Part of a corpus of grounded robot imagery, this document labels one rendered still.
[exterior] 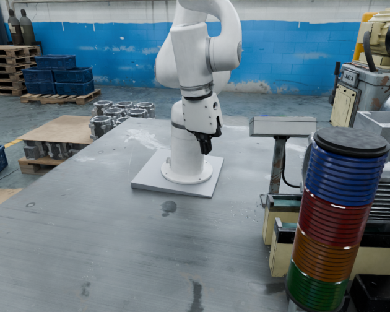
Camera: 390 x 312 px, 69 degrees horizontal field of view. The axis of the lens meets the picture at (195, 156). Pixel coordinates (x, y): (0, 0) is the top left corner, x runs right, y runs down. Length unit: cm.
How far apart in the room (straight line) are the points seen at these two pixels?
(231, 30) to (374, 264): 58
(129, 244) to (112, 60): 637
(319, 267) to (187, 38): 51
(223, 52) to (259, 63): 549
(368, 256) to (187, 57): 57
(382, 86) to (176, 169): 73
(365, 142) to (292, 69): 591
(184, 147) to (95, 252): 42
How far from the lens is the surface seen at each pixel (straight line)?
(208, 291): 66
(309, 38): 615
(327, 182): 27
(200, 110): 72
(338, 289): 35
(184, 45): 67
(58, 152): 293
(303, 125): 82
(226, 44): 66
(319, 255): 31
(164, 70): 87
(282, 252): 66
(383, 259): 74
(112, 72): 705
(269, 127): 80
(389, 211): 63
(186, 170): 98
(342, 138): 27
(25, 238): 89
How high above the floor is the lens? 131
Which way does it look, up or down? 25 degrees down
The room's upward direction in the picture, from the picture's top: straight up
